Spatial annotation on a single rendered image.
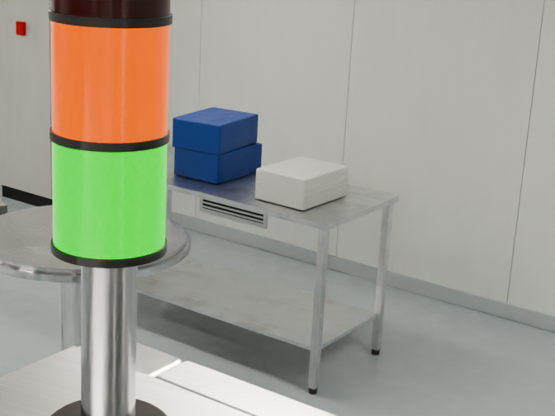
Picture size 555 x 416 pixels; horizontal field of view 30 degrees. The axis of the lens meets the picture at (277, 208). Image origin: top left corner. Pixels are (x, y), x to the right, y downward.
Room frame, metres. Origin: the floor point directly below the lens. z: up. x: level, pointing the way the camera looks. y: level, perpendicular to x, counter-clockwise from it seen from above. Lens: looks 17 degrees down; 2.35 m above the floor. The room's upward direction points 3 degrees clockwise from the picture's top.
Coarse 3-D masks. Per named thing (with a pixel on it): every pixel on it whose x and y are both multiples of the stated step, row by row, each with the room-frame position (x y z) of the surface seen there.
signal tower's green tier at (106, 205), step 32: (64, 160) 0.41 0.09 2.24; (96, 160) 0.41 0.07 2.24; (128, 160) 0.41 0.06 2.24; (160, 160) 0.42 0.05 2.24; (64, 192) 0.41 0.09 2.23; (96, 192) 0.41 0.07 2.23; (128, 192) 0.41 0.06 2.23; (160, 192) 0.42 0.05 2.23; (64, 224) 0.41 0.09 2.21; (96, 224) 0.41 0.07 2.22; (128, 224) 0.41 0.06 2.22; (160, 224) 0.43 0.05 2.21; (96, 256) 0.41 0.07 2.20; (128, 256) 0.41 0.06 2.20
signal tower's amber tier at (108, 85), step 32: (64, 32) 0.41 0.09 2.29; (96, 32) 0.41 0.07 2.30; (128, 32) 0.41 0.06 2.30; (160, 32) 0.42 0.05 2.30; (64, 64) 0.41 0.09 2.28; (96, 64) 0.41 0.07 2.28; (128, 64) 0.41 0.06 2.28; (160, 64) 0.42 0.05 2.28; (64, 96) 0.41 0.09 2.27; (96, 96) 0.41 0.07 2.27; (128, 96) 0.41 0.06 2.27; (160, 96) 0.42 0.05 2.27; (64, 128) 0.41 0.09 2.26; (96, 128) 0.41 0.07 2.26; (128, 128) 0.41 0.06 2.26; (160, 128) 0.42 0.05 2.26
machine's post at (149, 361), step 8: (136, 344) 0.55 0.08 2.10; (136, 352) 0.54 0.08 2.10; (144, 352) 0.54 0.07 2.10; (152, 352) 0.54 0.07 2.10; (160, 352) 0.54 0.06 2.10; (136, 360) 0.53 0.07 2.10; (144, 360) 0.53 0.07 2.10; (152, 360) 0.53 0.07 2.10; (160, 360) 0.53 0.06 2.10; (168, 360) 0.53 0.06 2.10; (176, 360) 0.53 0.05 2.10; (136, 368) 0.52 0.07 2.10; (144, 368) 0.52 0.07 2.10; (152, 368) 0.52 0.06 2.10; (160, 368) 0.52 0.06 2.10; (168, 368) 0.52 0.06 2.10
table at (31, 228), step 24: (0, 216) 4.40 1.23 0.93; (24, 216) 4.42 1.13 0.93; (48, 216) 4.44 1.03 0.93; (0, 240) 4.08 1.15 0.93; (24, 240) 4.10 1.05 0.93; (48, 240) 4.11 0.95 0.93; (168, 240) 4.20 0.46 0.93; (0, 264) 3.85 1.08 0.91; (24, 264) 3.81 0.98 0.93; (48, 264) 3.83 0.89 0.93; (72, 264) 3.84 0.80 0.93; (144, 264) 3.91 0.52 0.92; (168, 264) 3.99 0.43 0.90; (72, 288) 4.15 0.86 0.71; (72, 312) 4.15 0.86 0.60; (72, 336) 4.15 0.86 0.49
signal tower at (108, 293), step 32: (64, 256) 0.41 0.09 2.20; (160, 256) 0.42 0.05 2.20; (96, 288) 0.42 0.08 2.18; (128, 288) 0.42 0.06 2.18; (96, 320) 0.42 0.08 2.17; (128, 320) 0.43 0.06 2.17; (96, 352) 0.42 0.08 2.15; (128, 352) 0.43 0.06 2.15; (96, 384) 0.42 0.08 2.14; (128, 384) 0.43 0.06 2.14
